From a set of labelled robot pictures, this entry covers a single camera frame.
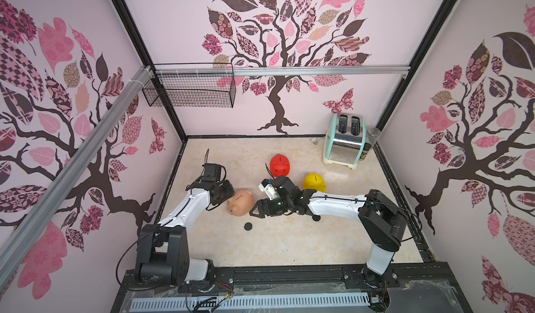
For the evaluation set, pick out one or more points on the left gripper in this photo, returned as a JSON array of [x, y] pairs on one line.
[[228, 184]]

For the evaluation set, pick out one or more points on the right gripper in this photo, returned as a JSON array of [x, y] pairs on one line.
[[269, 206]]

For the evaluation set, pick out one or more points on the peach piggy bank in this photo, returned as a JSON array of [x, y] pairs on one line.
[[241, 203]]

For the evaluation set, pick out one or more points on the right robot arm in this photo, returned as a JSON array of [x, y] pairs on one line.
[[384, 222]]

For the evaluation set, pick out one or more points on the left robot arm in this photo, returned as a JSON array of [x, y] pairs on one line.
[[163, 249]]

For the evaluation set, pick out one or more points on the red piggy bank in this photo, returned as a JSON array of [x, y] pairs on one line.
[[279, 166]]

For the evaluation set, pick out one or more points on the yellow piggy bank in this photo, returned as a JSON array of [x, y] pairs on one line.
[[314, 182]]

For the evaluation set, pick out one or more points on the mint chrome toaster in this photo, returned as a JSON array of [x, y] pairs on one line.
[[344, 140]]

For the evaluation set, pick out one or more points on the glass jar behind toaster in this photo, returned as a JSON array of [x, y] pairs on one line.
[[372, 136]]

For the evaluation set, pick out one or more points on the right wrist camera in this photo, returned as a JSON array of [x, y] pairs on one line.
[[267, 188]]

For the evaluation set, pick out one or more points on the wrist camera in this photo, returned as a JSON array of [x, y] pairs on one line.
[[212, 172], [267, 188]]

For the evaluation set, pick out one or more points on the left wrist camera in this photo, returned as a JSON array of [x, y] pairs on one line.
[[212, 172]]

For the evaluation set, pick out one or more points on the white slotted cable duct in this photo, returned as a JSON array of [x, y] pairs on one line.
[[248, 303]]

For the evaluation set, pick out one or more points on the black wire basket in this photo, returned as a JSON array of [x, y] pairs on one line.
[[192, 85]]

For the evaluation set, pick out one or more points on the back aluminium rail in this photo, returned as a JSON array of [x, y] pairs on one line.
[[291, 71]]

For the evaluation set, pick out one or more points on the aluminium rail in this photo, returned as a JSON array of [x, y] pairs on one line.
[[27, 233], [291, 71]]

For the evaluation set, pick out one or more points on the black base frame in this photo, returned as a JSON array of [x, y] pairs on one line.
[[419, 287]]

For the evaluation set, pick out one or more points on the left aluminium rail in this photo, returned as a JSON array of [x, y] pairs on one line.
[[27, 233]]

